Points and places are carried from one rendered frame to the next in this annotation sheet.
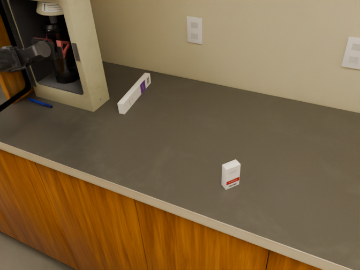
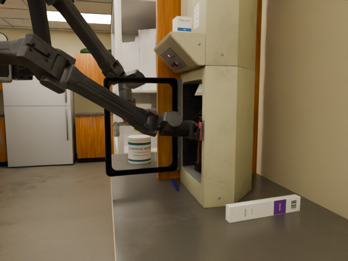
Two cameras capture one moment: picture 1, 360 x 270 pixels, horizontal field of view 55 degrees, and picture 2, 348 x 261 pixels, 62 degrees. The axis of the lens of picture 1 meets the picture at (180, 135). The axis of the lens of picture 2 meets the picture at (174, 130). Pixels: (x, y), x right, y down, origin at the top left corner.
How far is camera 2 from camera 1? 70 cm
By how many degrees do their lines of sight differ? 53
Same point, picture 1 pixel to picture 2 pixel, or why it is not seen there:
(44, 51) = (174, 120)
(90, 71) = (214, 158)
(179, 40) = not seen: outside the picture
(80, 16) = (218, 95)
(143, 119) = (243, 237)
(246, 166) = not seen: outside the picture
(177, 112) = (298, 252)
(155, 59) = (324, 189)
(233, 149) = not seen: outside the picture
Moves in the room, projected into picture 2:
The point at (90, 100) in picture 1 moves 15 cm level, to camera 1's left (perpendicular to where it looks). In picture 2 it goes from (203, 191) to (173, 182)
